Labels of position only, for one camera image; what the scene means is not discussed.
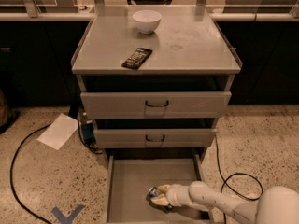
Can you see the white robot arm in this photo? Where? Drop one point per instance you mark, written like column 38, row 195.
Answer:
column 277, row 205

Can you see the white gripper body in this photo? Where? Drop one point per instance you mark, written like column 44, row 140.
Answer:
column 174, row 195

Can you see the black snack bar packet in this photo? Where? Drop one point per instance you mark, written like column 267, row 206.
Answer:
column 137, row 58

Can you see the white paper sheet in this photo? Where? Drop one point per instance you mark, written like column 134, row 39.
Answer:
column 59, row 132

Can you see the grey metal drawer cabinet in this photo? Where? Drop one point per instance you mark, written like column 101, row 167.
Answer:
column 189, row 54

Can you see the grey open bottom drawer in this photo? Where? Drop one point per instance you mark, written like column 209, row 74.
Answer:
column 128, row 185

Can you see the blue power box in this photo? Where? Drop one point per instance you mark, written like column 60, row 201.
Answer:
column 87, row 132

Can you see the grey middle drawer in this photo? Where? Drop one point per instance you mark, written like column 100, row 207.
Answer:
column 154, row 138

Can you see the dark counter with white top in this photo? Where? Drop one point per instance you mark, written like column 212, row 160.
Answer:
column 36, row 61

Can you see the grey top drawer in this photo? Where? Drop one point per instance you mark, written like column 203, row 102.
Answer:
column 155, row 105

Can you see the white ceramic bowl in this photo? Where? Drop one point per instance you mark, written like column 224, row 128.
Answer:
column 146, row 21

